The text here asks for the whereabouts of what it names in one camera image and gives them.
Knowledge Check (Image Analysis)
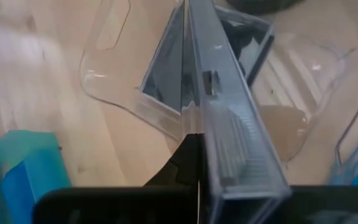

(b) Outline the clear plastic bin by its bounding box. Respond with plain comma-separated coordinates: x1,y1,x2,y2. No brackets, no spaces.
79,0,357,166

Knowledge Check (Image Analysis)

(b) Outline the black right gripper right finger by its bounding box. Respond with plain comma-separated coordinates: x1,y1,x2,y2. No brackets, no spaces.
272,185,358,224

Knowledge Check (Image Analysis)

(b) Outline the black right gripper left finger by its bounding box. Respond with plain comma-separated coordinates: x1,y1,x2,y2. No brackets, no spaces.
32,133,200,224

